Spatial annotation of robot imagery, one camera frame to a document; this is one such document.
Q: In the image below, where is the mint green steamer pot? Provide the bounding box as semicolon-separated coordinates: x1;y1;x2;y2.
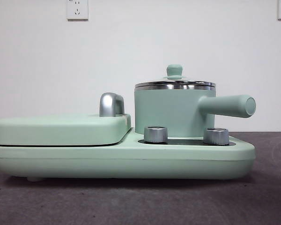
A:
134;84;257;138

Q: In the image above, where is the silver cover handle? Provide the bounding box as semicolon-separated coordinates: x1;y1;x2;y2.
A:
99;92;126;117

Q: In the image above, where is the mint green hinged griddle cover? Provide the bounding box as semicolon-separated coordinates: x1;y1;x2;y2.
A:
0;113;132;146

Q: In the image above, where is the mint green breakfast machine base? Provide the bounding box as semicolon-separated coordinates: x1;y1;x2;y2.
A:
0;127;256;182

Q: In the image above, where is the glass lid with green knob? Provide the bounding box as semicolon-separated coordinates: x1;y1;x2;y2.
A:
135;64;217;88

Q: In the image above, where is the silver control knob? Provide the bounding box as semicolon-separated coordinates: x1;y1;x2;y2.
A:
144;126;169;143
203;127;229;145

